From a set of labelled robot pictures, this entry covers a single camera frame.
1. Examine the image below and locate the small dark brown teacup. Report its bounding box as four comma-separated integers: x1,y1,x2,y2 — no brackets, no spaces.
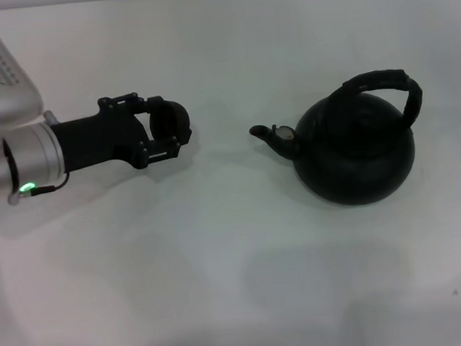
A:
145,97,194,149

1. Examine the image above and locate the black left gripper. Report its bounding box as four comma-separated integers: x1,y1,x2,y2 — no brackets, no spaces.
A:
48,88,184,175

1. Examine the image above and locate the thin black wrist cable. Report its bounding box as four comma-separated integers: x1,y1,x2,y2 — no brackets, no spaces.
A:
16,171,73,197

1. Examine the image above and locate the black round teapot with handle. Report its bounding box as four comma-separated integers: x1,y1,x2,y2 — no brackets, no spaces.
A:
245,66,432,214

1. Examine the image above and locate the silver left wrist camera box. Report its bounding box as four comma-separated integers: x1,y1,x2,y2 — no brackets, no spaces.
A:
0,30,47,131

